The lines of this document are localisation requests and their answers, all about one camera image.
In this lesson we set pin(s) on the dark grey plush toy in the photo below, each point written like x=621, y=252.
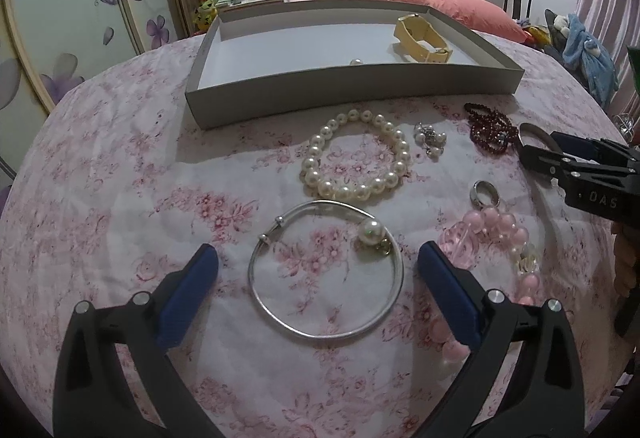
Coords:
x=555, y=25

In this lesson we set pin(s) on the silver bangle with pearl charm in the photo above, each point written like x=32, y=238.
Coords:
x=370, y=232

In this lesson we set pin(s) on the blue plush toy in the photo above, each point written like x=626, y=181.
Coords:
x=585, y=52

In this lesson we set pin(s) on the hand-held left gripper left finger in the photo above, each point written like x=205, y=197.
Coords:
x=187, y=298

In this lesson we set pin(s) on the person's right hand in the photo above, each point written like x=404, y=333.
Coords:
x=627, y=263

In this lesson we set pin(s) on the wardrobe with purple flower doors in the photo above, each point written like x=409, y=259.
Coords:
x=65, y=17

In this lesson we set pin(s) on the grey cardboard box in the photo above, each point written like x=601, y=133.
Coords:
x=350, y=80

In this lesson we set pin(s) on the pink folded duvet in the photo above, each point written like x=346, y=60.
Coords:
x=475, y=12

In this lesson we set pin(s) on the pink floral bedspread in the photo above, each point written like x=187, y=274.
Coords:
x=125, y=193

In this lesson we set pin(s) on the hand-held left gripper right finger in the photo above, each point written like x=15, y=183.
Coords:
x=445, y=288

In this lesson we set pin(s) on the red yellow toy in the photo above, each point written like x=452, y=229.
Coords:
x=537, y=33

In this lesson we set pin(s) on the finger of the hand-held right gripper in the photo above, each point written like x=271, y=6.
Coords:
x=542, y=162
x=590, y=145

